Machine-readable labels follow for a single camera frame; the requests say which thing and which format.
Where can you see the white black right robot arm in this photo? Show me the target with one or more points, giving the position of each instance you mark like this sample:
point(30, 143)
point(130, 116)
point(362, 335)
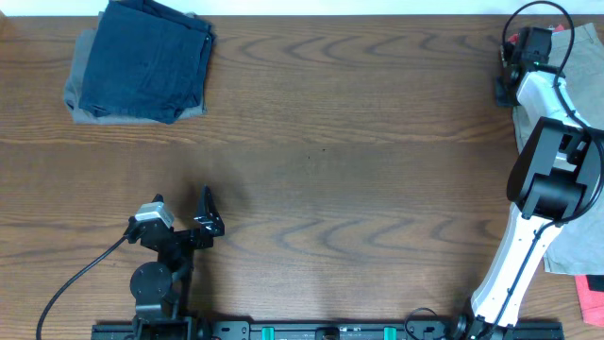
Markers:
point(555, 180)

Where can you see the folded navy blue shorts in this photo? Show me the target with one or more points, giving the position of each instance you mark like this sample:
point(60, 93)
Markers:
point(141, 61)

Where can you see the khaki shorts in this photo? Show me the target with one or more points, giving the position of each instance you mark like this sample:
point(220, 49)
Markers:
point(587, 71)

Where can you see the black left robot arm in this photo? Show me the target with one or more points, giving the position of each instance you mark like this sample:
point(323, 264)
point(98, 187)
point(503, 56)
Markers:
point(161, 288)

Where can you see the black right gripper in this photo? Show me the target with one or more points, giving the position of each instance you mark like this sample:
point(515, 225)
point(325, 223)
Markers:
point(505, 93)

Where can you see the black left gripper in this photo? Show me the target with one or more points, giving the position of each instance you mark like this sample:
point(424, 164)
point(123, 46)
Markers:
point(178, 237)

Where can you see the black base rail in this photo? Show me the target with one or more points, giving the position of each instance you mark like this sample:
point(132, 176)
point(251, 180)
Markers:
point(242, 330)

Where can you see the folded grey shorts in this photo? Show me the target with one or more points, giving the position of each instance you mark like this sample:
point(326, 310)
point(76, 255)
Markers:
point(78, 75)

